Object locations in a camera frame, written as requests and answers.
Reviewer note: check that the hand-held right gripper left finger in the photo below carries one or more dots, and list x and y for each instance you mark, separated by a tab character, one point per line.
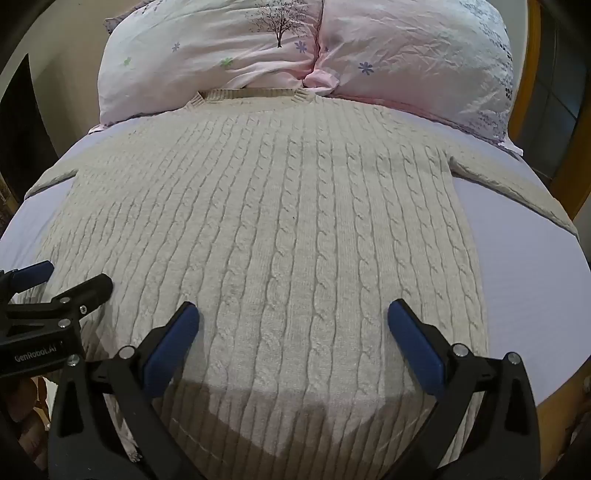
171	344

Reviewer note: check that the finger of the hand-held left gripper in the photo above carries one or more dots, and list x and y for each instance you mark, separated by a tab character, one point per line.
85	291
32	275

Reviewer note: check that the pink floral pillow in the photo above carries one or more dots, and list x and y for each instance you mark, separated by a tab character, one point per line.
207	55
415	60

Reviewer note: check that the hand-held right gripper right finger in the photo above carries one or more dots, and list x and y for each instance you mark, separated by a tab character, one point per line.
413	344

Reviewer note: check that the wooden bed frame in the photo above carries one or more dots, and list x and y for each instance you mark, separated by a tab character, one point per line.
554	138

